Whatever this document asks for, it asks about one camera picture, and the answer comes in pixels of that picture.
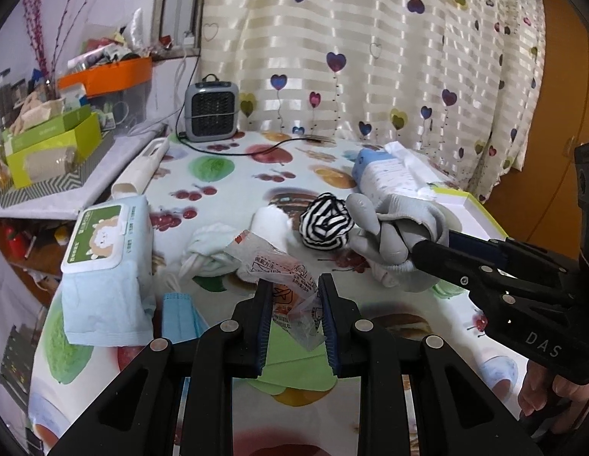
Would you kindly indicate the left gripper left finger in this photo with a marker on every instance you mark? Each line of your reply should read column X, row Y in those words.
column 233, row 349

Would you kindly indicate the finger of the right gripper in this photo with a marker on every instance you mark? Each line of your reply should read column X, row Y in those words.
column 445, row 263
column 472, row 245

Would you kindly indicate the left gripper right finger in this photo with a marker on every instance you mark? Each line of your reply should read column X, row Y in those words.
column 357, row 348

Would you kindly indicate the green cleaning cloth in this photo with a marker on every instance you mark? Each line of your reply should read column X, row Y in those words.
column 289, row 365

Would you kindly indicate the blue face mask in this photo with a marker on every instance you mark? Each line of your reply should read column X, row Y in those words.
column 181, row 320

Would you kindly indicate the grey white sock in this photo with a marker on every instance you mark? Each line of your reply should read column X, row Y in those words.
column 386, row 234

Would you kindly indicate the crinkly plastic snack bag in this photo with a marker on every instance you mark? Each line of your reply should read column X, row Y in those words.
column 297, row 306

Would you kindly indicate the person's right hand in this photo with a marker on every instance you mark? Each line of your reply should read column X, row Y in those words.
column 538, row 384

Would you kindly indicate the white green-rimmed tray box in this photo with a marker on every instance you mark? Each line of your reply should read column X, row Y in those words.
column 465, row 214

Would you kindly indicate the white knotted cloth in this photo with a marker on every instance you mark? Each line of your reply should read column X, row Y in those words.
column 205, row 255

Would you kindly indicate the white tissue pack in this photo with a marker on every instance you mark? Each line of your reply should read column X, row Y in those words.
column 396, row 170

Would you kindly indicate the rolled black white sock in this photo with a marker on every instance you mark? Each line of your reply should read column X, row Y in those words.
column 326, row 223

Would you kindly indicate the white rolled towel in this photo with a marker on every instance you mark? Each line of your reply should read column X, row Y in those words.
column 273, row 225

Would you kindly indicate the wet wipes pack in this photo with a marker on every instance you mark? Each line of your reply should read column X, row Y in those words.
column 106, row 290

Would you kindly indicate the heart patterned curtain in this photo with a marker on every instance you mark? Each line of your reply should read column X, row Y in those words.
column 456, row 80

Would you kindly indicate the chevron patterned tray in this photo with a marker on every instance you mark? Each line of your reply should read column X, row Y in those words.
column 60, row 184

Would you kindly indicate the grey mini heater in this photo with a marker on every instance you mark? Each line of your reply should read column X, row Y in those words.
column 211, row 110

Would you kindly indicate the green cardboard box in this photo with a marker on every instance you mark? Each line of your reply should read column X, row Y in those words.
column 77, row 128

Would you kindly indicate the orange plastic bin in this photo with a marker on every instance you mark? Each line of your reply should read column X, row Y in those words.
column 110, row 78

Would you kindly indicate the purple dried flower branches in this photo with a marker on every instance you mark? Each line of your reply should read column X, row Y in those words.
column 50, row 25

